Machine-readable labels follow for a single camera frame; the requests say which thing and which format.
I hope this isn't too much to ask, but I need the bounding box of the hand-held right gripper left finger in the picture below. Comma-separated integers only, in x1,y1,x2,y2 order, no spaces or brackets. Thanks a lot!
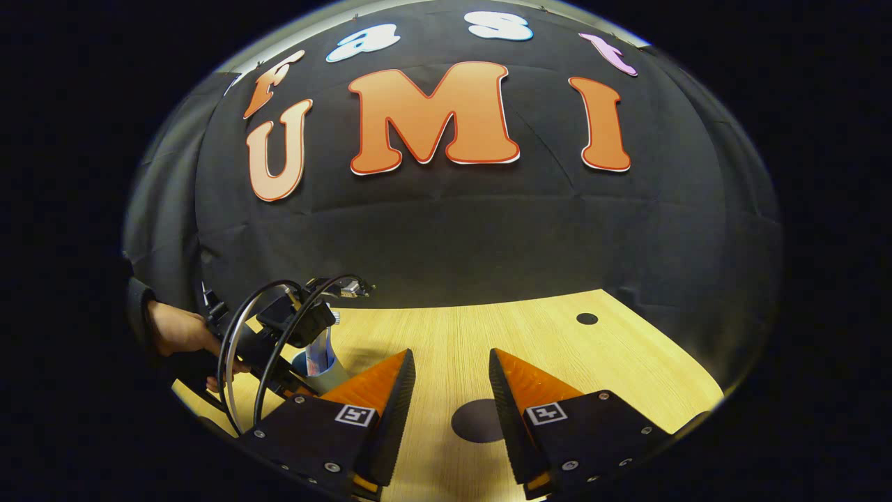
240,349,417,500

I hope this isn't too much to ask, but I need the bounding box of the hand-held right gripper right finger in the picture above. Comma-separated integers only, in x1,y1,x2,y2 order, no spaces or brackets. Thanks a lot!
488,349,673,500

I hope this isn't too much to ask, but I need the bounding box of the dark brown round coaster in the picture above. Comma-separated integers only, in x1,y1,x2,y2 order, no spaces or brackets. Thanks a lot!
451,399,511,445

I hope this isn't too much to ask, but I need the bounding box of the white toothpaste tube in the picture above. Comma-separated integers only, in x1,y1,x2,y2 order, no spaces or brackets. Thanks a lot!
307,326,337,372

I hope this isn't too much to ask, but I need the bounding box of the light blue cup wooden handle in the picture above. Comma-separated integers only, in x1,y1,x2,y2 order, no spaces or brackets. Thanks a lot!
291,345,351,398

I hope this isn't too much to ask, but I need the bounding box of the wooden desktop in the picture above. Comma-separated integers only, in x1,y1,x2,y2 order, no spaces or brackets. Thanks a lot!
171,289,725,502

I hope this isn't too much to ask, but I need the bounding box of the black cable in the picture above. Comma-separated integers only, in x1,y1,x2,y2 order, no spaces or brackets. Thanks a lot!
253,273,377,426
217,279,305,434

